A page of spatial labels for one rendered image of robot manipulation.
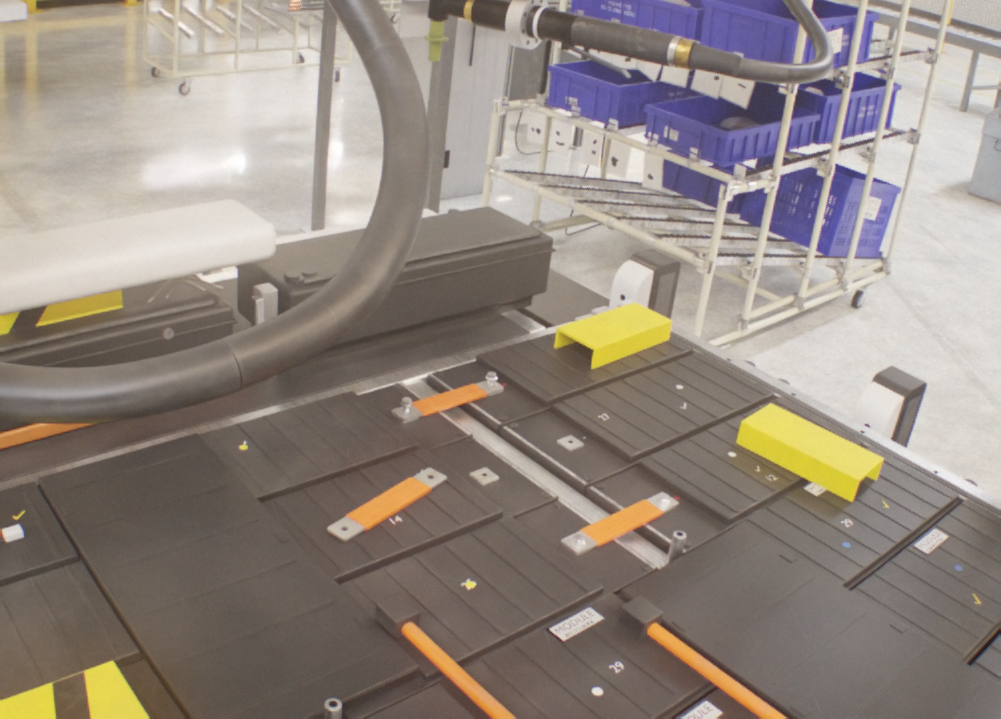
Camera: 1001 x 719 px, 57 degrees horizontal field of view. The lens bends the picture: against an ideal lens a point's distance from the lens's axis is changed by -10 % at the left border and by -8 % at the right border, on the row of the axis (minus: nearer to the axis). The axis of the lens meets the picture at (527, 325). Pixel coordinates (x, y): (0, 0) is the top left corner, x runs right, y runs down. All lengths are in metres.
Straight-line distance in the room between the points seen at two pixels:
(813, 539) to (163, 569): 0.64
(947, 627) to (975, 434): 2.76
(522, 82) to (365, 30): 5.12
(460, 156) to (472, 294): 3.61
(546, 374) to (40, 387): 0.85
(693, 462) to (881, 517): 0.22
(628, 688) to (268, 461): 0.45
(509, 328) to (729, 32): 2.31
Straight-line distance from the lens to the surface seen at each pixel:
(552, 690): 0.84
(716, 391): 1.31
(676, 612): 0.92
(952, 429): 3.73
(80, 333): 1.12
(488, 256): 1.38
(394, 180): 0.61
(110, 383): 0.52
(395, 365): 1.29
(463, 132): 4.94
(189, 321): 1.16
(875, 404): 1.43
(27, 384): 0.53
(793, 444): 1.17
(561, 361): 1.31
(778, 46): 3.47
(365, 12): 0.68
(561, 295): 1.83
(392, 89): 0.65
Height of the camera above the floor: 1.60
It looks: 25 degrees down
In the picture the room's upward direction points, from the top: 7 degrees clockwise
